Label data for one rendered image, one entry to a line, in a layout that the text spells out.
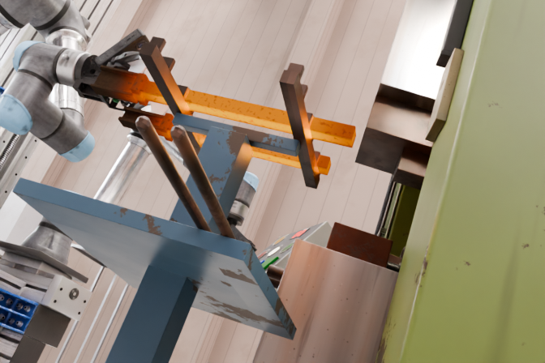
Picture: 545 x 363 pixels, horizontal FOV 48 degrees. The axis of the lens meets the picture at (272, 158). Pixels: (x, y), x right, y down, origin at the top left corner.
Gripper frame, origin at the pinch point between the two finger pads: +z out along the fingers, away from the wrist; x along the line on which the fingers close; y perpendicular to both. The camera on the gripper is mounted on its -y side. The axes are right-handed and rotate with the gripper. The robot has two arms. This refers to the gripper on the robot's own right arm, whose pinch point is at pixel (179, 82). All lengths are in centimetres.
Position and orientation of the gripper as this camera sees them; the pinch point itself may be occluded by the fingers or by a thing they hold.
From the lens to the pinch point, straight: 118.1
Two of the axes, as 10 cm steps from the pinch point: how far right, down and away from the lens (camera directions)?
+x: -1.5, -4.7, -8.7
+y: -3.3, 8.5, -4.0
